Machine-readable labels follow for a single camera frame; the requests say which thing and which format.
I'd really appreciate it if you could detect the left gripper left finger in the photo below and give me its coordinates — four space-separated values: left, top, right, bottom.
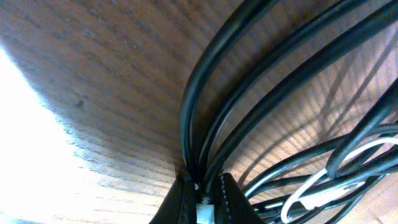
149 172 197 224

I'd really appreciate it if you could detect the white USB cable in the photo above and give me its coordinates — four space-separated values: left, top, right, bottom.
195 136 398 224

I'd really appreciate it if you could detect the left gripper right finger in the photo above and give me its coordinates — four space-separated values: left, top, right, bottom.
213 173 264 224

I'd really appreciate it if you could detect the black USB cable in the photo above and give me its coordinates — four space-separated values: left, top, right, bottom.
179 0 398 224

